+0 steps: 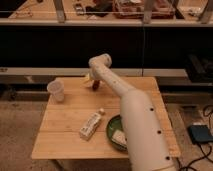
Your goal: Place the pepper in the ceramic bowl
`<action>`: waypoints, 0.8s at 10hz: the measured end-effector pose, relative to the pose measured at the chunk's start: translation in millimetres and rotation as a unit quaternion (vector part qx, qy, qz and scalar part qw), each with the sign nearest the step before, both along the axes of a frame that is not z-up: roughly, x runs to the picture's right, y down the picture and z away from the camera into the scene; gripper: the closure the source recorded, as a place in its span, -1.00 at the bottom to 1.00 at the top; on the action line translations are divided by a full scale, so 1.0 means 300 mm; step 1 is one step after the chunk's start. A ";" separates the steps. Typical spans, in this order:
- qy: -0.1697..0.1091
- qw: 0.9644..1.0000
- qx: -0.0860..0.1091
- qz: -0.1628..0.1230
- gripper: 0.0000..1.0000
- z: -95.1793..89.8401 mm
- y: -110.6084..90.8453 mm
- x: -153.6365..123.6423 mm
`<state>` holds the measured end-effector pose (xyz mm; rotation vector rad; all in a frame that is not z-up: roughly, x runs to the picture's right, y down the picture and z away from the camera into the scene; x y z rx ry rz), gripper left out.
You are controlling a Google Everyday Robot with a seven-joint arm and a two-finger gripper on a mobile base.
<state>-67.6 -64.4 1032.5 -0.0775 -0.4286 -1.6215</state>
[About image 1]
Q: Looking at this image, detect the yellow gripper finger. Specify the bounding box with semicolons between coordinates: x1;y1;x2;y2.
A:
83;73;93;86

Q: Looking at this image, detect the dark red pepper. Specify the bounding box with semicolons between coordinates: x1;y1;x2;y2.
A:
92;80;100;91

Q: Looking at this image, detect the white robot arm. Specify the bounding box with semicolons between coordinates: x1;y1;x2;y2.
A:
88;54;176;171

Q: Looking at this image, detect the green ceramic bowl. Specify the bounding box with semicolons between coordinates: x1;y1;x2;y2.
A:
106;115;127;152

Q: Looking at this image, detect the clear plastic cup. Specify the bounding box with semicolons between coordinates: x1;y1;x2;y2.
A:
47;80;64;102

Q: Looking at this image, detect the white milk carton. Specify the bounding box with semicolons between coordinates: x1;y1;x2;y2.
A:
79;108;105;141

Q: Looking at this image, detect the white sponge block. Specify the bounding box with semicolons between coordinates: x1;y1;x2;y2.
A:
111;130;127;147

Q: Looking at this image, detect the wooden table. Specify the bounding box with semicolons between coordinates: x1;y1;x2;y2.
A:
30;76;181;171

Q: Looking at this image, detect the black device on shelf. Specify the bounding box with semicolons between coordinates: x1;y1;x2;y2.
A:
73;3;85;15

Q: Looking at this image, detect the red tray on shelf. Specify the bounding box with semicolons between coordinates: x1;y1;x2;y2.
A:
113;0;175;19

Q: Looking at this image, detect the blue power box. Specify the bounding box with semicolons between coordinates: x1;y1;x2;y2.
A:
187;125;213;144

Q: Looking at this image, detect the black cable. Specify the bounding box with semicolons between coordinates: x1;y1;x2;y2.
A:
176;142;213;171

